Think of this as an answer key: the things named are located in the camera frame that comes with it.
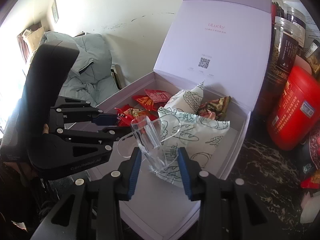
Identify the clear jar with dark label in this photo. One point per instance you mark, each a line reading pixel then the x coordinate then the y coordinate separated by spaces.
pixel 278 5
pixel 281 62
pixel 297 25

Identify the red canister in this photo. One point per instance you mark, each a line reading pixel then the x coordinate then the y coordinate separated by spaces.
pixel 292 110

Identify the red candy packet with figure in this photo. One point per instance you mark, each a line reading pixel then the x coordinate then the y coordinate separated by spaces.
pixel 137 113

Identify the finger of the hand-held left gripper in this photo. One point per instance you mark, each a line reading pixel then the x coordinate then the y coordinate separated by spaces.
pixel 105 119
pixel 110 132

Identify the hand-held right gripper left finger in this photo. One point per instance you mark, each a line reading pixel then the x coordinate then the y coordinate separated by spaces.
pixel 135 175

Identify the white bread-print snack packet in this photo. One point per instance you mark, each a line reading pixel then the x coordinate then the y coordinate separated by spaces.
pixel 195 135
pixel 186 97

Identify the clear plastic cup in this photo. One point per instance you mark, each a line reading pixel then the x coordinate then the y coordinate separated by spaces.
pixel 147 135

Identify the brown cereal snack packet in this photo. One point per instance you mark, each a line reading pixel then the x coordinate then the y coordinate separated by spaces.
pixel 212 107

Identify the lilac gift box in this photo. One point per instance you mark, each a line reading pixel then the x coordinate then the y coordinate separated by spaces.
pixel 212 55

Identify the printed paper sheet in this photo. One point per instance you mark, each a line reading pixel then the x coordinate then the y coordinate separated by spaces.
pixel 313 27

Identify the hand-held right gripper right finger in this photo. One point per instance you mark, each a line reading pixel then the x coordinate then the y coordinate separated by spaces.
pixel 185 173

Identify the small wall picture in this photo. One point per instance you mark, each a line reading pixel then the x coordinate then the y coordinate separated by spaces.
pixel 55 11

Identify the grey-green down jacket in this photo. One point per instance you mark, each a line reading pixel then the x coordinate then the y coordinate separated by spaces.
pixel 82 62

